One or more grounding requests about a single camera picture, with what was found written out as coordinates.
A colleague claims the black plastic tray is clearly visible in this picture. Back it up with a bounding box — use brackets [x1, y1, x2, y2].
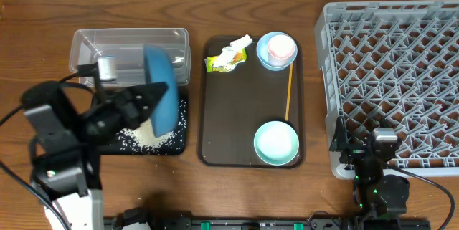
[96, 90, 189, 157]

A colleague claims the wooden chopstick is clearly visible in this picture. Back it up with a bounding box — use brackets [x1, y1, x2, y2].
[285, 63, 293, 121]

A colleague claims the white napkin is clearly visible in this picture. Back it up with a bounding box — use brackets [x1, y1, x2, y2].
[212, 34, 252, 72]

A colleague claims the brown serving tray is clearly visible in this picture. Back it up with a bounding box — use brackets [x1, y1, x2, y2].
[197, 37, 306, 169]

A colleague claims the mint green bowl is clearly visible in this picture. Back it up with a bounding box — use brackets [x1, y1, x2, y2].
[253, 120, 300, 166]

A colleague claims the yellow green snack wrapper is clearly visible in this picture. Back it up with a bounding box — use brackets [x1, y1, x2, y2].
[204, 49, 247, 72]

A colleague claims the white pink cup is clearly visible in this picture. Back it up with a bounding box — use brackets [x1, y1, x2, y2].
[268, 34, 295, 67]

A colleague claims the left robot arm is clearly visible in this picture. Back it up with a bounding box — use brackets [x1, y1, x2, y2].
[21, 81, 168, 229]

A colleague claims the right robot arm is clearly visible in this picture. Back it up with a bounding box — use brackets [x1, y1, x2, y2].
[329, 118, 410, 229]

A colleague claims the light blue small bowl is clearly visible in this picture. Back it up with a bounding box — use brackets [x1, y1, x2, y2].
[256, 32, 298, 71]

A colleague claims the dark blue plate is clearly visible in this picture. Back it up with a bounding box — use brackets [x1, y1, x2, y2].
[143, 45, 179, 137]

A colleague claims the grey dishwasher rack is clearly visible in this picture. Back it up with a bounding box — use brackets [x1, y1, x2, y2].
[314, 0, 458, 177]

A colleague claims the pile of white rice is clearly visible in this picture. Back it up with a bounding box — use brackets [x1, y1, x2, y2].
[118, 99, 188, 155]

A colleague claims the clear plastic bin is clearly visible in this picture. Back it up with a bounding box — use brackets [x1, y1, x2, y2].
[69, 28, 191, 87]

